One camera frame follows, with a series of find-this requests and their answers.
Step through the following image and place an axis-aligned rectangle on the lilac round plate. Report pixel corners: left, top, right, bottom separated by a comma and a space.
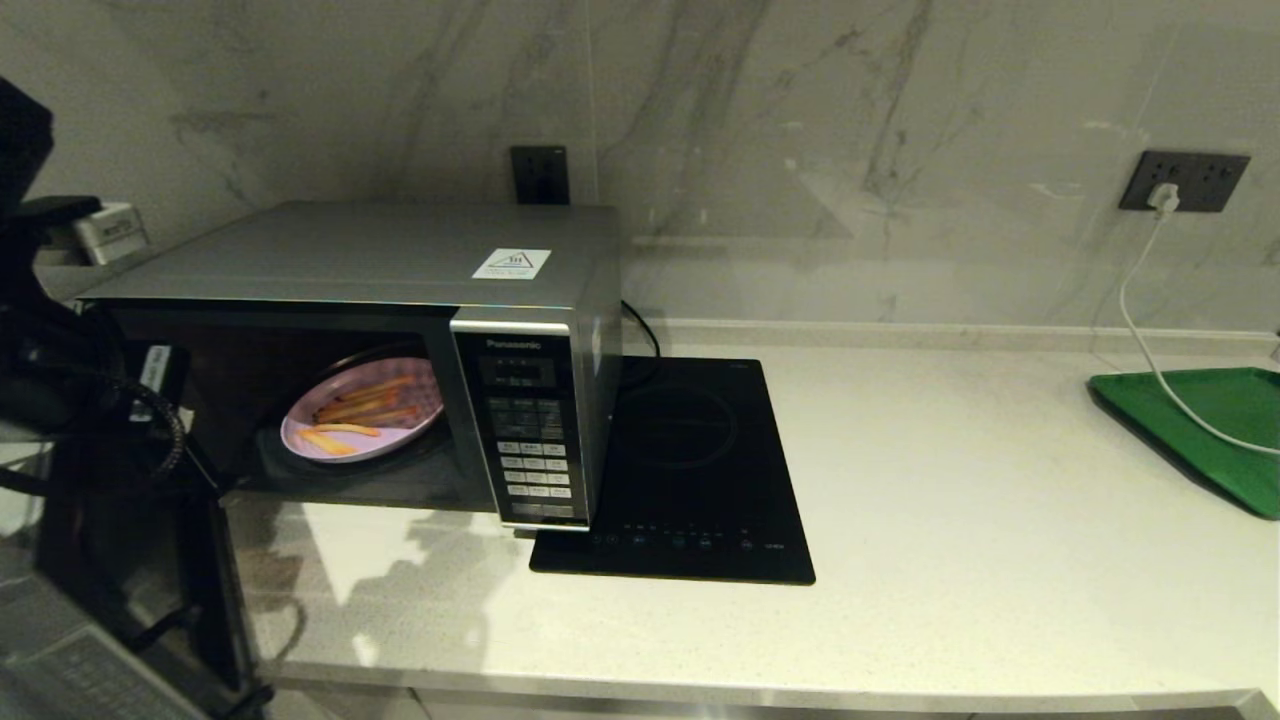
279, 357, 447, 465

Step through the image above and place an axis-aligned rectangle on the silver microwave oven body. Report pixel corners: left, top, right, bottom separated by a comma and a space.
78, 200, 626, 534

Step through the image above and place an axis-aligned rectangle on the white warning sticker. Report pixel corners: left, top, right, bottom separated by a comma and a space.
471, 248, 553, 281

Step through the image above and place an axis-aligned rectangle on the black induction cooktop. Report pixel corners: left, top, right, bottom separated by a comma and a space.
528, 355, 817, 586

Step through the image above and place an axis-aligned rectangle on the green plastic tray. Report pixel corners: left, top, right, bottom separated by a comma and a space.
1087, 367, 1280, 521

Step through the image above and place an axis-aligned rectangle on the black braided cable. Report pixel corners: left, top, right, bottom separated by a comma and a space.
90, 372, 193, 483

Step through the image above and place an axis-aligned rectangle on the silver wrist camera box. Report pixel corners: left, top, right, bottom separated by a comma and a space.
68, 202, 153, 267

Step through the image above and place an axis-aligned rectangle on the black single wall socket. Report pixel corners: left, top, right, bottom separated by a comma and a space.
510, 146, 571, 205

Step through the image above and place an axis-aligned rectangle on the black power cord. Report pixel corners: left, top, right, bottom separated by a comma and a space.
620, 298, 663, 391

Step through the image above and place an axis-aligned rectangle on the white charger cable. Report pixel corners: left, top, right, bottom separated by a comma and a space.
1116, 205, 1280, 456

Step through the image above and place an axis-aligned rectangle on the black wide wall socket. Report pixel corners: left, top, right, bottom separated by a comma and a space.
1117, 150, 1251, 214

